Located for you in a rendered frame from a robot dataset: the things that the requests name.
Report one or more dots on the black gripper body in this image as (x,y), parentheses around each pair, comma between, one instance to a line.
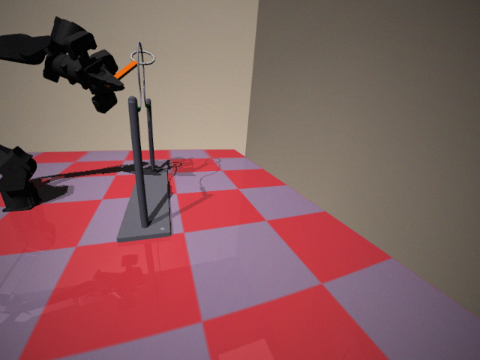
(72,67)

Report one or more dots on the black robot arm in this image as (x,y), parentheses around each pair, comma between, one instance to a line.
(16,166)

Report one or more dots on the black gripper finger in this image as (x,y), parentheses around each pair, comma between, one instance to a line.
(100,89)
(98,73)

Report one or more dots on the orange handle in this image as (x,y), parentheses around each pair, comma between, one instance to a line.
(122,73)

